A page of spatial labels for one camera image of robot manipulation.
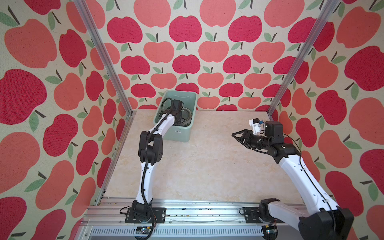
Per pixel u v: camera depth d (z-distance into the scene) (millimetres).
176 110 828
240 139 677
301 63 907
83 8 695
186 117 1105
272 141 573
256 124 703
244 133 677
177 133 927
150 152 625
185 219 743
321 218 375
